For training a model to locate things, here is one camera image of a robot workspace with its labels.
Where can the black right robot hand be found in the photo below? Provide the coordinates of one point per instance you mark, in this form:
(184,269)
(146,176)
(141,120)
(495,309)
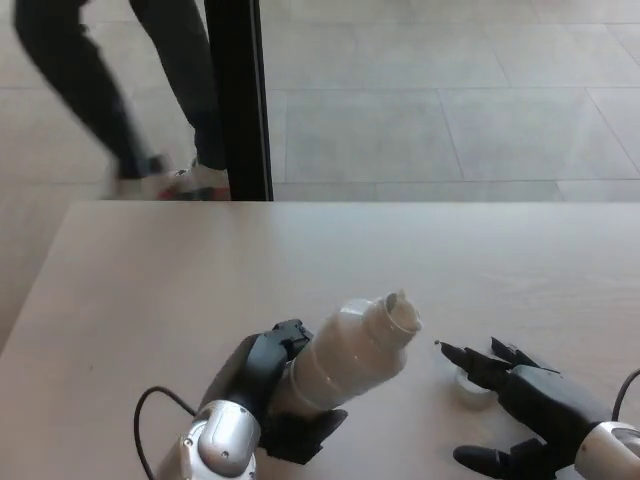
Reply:
(550,405)

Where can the white screw bottle cap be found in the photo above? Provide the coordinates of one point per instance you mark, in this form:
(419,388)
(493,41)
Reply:
(472,395)

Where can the black vertical frame post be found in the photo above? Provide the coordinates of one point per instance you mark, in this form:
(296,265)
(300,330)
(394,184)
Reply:
(237,100)

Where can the white and red shoe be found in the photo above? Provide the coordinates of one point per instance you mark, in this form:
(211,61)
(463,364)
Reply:
(200,180)
(145,172)

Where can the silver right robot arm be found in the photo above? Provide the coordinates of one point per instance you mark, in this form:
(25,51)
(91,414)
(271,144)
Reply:
(612,450)

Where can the white plastic bottle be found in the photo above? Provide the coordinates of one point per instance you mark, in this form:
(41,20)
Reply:
(350,360)

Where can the person leg in dark trousers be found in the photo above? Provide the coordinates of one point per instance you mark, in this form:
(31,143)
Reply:
(75,75)
(195,75)

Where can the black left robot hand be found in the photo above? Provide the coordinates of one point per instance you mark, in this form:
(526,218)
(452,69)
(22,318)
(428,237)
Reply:
(250,370)

